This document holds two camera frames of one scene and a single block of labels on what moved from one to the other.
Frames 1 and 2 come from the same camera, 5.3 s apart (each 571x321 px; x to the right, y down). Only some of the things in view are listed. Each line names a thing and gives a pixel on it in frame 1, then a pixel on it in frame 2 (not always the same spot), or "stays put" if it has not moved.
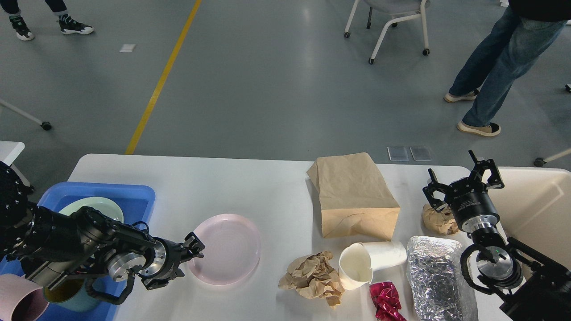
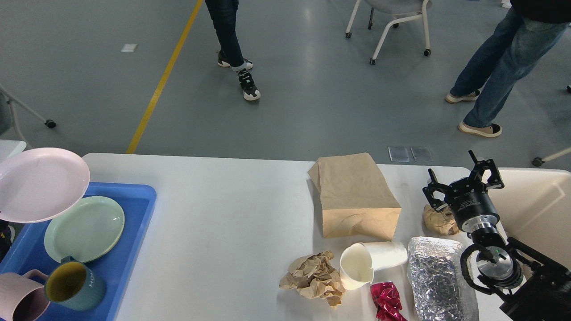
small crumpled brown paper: (442, 222) stays put
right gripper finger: (434, 185) stays put
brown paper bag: (355, 200) stays put
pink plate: (232, 250) -> (39, 184)
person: (67, 25) -> (223, 13)
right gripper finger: (493, 176) stays put
